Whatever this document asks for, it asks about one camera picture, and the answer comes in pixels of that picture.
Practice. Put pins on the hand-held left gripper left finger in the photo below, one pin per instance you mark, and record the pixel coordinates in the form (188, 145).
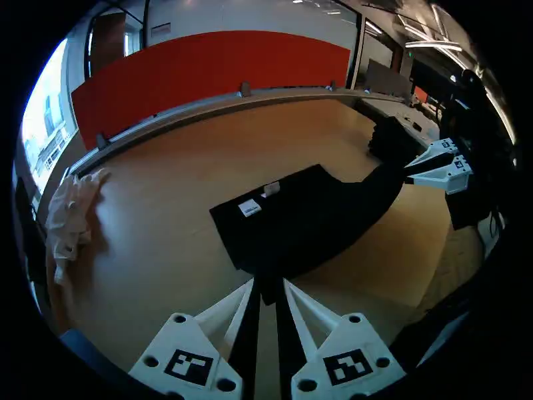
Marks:
(189, 337)

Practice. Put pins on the red desk screen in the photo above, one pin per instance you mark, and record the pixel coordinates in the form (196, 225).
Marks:
(200, 83)

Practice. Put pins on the black towel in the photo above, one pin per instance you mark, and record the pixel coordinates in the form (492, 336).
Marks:
(300, 216)

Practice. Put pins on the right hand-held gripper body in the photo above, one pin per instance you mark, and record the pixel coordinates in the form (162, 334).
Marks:
(479, 196)

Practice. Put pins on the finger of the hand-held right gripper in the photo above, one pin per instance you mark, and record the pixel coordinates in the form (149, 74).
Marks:
(437, 151)
(451, 177)

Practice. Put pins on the grey desk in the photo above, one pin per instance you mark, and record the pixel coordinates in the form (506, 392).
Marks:
(395, 110)

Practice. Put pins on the grey desk screen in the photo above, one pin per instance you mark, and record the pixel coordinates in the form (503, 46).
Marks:
(387, 75)

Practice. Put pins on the heap of white towels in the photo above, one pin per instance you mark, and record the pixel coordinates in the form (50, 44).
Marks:
(68, 212)

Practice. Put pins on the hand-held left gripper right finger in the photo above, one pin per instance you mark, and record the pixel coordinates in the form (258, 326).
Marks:
(349, 337)

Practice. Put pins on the stack of black towels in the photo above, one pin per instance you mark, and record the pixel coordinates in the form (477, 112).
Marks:
(393, 139)

